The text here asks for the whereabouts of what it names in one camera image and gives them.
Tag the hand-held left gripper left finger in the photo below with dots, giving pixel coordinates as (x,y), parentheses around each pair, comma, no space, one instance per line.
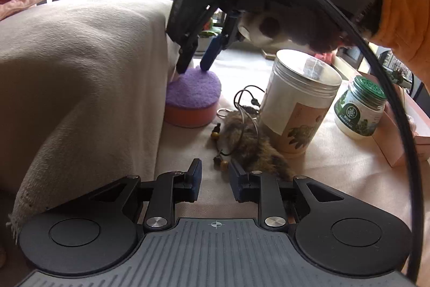
(195,183)

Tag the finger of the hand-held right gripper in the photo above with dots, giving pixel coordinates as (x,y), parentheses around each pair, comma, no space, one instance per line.
(211,53)
(185,58)

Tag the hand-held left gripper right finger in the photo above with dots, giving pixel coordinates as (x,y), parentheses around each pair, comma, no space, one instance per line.
(237,185)

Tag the purple fuzzy orange pad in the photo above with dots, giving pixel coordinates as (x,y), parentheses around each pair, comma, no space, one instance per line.
(193,92)

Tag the brown furry tail toy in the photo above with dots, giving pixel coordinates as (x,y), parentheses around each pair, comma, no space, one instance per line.
(248,146)

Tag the pink cardboard box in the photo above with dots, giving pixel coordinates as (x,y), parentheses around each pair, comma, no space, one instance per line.
(396,142)

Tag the person's right forearm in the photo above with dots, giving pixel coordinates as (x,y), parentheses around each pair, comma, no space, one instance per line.
(403,4)

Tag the small potted plant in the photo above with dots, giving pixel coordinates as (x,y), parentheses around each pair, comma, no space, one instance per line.
(205,38)

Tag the white canister with beige label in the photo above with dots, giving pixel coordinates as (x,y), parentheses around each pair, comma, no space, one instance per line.
(295,105)

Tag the beige tablecloth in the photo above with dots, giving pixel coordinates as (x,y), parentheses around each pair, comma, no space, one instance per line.
(336,179)

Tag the beige blanket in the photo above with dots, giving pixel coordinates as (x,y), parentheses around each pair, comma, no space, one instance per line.
(74,78)

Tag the white jar with green lid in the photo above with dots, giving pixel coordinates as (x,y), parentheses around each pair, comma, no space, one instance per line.
(361,109)

